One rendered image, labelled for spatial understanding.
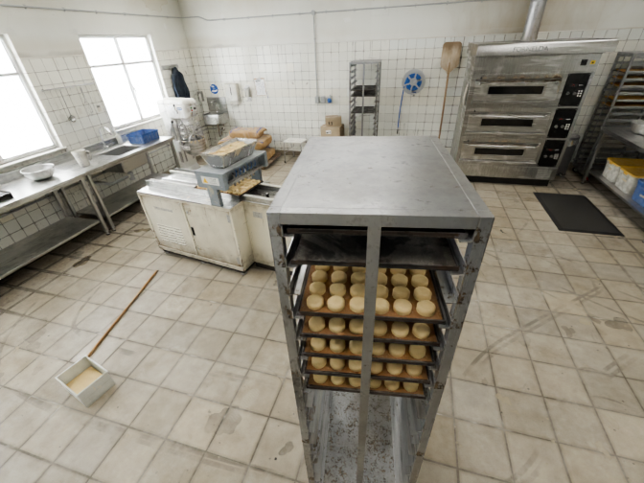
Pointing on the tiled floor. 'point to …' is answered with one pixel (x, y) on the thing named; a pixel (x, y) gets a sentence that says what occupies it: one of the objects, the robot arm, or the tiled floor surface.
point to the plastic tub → (85, 380)
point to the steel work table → (603, 171)
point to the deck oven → (522, 106)
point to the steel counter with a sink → (45, 240)
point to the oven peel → (450, 55)
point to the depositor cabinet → (198, 227)
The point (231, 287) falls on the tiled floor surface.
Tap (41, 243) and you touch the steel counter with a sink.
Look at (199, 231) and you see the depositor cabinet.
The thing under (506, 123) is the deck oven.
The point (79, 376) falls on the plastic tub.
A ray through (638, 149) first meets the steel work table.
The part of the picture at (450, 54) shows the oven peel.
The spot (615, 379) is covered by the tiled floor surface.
